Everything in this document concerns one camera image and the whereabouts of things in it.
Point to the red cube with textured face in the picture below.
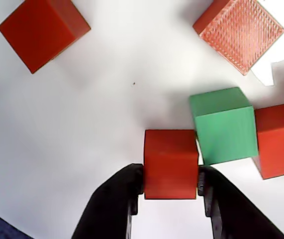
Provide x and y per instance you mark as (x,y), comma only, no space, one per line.
(241,35)

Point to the green cube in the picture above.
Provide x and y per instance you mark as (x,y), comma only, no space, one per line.
(225,129)

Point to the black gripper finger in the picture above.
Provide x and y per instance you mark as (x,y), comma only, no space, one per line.
(112,204)
(231,214)

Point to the white round plate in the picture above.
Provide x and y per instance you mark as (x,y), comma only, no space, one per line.
(82,124)

